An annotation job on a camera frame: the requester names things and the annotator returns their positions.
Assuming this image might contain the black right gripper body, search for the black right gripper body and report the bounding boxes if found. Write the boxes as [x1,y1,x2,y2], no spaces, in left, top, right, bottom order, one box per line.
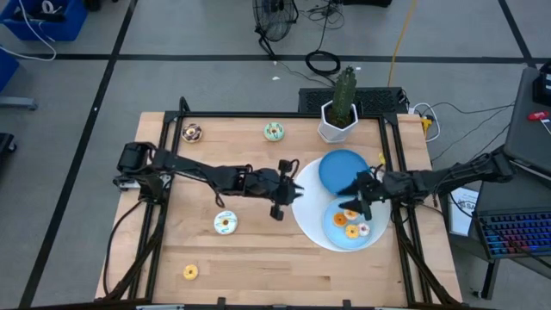
[355,168,391,222]

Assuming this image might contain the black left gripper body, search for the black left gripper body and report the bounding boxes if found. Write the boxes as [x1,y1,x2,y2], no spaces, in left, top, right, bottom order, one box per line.
[263,158,296,221]

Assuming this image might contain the large mint green donut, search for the large mint green donut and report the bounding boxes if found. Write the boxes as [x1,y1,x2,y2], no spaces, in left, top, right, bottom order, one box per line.
[263,121,286,143]

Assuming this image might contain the large white blue-swirl donut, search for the large white blue-swirl donut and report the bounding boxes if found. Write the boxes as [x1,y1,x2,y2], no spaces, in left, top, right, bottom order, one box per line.
[214,210,238,236]

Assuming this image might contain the large chocolate frosted donut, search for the large chocolate frosted donut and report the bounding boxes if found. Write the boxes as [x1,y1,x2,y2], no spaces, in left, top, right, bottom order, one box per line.
[181,123,204,144]

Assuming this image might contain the large white plate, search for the large white plate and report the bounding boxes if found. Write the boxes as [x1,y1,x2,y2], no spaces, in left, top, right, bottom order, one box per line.
[291,157,392,253]

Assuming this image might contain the dark blue plate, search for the dark blue plate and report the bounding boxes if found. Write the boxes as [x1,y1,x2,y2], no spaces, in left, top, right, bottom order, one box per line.
[318,149,370,195]

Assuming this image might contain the light blue plate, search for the light blue plate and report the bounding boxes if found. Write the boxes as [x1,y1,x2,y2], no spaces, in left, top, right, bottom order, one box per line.
[323,196,375,251]

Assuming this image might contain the white hexagonal plant pot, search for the white hexagonal plant pot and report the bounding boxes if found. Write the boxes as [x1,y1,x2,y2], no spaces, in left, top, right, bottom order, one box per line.
[317,101,360,145]

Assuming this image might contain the black perforated computer case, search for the black perforated computer case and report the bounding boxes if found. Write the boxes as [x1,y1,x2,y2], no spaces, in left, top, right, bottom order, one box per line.
[298,86,409,116]

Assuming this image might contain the white paper sign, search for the white paper sign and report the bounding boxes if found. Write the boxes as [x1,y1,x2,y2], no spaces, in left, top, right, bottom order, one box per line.
[447,187,479,237]

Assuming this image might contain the tall green cactus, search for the tall green cactus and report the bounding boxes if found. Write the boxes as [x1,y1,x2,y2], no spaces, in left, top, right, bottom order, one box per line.
[330,65,359,128]

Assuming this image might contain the backlit rainbow keyboard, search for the backlit rainbow keyboard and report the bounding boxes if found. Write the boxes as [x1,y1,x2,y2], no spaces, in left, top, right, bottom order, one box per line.
[476,209,551,260]

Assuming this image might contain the black low desk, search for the black low desk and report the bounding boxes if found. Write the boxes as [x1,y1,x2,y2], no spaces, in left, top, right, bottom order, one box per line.
[447,155,551,301]

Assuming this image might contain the grey desk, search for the grey desk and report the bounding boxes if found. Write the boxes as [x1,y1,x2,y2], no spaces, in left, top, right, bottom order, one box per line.
[502,66,551,176]

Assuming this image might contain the black floor fan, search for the black floor fan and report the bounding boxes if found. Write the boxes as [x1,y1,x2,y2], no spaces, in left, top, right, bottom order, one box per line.
[251,0,300,59]

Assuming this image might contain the large blue storage bin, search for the large blue storage bin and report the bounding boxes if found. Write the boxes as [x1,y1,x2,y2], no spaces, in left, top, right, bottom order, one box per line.
[0,0,90,43]

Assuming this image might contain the grey metal base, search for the grey metal base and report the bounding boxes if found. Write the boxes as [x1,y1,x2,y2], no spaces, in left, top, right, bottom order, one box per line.
[0,96,38,111]

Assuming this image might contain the black caster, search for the black caster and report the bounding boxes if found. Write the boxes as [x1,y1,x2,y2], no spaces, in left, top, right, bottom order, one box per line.
[0,132,18,157]

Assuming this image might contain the black aluminium table frame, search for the black aluminium table frame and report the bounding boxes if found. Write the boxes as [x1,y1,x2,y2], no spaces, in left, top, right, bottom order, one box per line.
[102,96,464,310]

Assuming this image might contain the white looped cable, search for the white looped cable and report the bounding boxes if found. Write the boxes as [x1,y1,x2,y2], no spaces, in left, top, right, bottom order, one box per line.
[411,102,443,143]

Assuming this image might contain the thin black cable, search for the thin black cable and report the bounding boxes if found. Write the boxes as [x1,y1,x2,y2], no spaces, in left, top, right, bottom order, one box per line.
[430,101,517,118]

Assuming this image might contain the coiled black cable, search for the coiled black cable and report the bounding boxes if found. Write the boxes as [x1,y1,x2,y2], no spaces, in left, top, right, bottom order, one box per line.
[304,50,342,78]

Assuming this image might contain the yellow cable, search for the yellow cable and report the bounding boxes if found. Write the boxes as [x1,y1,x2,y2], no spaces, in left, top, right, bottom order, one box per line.
[387,0,419,88]

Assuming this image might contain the black cable tangle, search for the black cable tangle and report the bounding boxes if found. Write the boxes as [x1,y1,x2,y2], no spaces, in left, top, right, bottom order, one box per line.
[299,0,345,31]

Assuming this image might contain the long white cable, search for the long white cable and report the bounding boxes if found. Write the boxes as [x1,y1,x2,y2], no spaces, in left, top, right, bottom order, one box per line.
[0,0,59,62]

